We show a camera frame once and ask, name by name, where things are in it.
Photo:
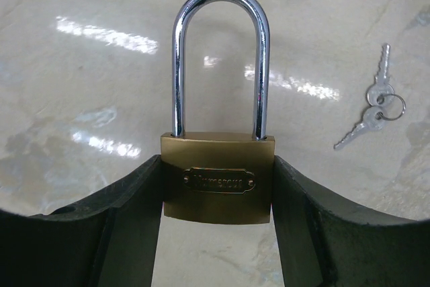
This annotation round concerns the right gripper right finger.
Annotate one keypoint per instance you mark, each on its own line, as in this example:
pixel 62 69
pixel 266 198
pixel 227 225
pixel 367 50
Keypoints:
pixel 325 239

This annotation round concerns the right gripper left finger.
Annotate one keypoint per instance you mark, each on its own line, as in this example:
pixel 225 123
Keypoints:
pixel 108 238

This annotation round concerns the large brass padlock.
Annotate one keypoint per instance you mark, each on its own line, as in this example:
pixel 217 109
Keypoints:
pixel 219 177

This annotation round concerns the silver keys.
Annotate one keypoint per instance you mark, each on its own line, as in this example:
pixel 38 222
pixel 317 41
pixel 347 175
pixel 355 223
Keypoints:
pixel 379 96

